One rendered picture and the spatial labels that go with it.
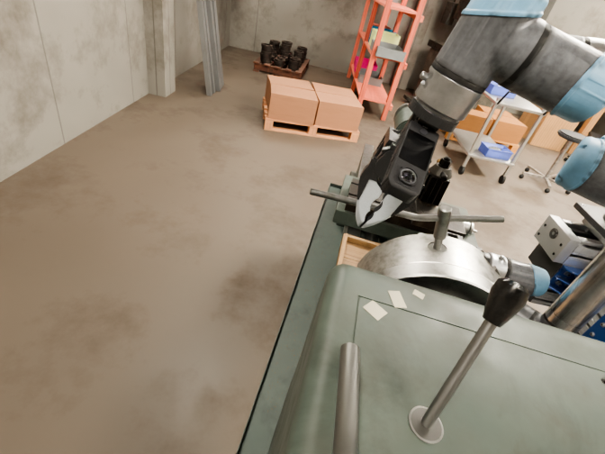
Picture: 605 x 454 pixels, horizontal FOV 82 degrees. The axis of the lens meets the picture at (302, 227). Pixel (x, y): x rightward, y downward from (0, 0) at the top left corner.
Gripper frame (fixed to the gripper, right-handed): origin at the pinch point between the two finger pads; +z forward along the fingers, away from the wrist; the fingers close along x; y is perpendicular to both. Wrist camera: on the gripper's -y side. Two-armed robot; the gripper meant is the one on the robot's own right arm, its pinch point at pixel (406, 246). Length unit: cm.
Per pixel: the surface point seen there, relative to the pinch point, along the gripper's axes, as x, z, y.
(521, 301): 31, 2, -49
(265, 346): -108, 34, 33
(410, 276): 12.9, 4.7, -27.7
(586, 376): 17.2, -16.5, -41.8
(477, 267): 15.1, -6.9, -22.3
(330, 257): -54, 16, 53
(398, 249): 12.0, 6.5, -19.7
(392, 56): -19, 8, 450
